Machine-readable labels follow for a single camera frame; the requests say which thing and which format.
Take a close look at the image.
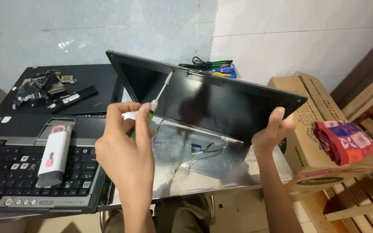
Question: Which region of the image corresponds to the person's left hand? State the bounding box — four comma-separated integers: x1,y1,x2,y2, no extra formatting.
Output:
95,102,156,195

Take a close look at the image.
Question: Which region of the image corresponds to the person's right hand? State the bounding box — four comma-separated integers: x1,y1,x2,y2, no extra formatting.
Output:
251,107,297,156

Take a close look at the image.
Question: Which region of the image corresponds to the black laptop screen panel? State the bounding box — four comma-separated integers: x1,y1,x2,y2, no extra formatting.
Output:
106,49,308,145

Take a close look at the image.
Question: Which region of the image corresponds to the green white screwdriver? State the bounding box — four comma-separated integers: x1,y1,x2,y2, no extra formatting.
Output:
122,71,174,140

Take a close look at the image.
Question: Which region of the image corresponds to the brown cardboard box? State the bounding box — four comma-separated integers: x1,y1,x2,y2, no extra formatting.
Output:
267,72,373,195

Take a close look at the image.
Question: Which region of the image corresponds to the white pink cleaning brush kit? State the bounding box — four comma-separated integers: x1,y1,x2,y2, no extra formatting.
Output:
36,124,74,188

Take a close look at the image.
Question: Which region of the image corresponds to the black plastic hinge cover strip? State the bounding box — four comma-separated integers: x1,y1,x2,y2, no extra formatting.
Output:
46,85,99,114

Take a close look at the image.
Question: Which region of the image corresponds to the red purple patterned cloth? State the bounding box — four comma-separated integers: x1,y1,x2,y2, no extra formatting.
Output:
312,120,373,166

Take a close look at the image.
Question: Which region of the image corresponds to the closed black laptop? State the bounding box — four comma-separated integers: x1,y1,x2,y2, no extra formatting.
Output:
0,64,124,117

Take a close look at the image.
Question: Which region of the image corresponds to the grey laptop base with keyboard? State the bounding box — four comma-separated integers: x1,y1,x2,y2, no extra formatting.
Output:
0,113,116,215

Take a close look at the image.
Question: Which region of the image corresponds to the heap of circuit board parts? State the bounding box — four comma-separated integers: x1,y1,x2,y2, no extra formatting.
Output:
12,69,68,110

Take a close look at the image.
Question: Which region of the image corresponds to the wooden slat pallet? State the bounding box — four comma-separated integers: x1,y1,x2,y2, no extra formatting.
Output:
322,63,373,233

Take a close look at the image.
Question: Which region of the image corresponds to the thin black loose wire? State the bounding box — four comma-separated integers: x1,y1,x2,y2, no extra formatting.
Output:
152,118,166,145

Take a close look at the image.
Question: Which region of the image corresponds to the thin screen cable bundle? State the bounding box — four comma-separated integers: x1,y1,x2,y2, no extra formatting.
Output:
173,135,229,175

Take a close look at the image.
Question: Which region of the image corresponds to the yellow handled tool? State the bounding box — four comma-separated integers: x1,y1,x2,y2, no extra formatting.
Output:
212,71,238,79

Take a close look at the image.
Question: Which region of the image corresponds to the blue handled tool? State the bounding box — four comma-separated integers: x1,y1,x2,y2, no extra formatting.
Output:
212,66,236,74

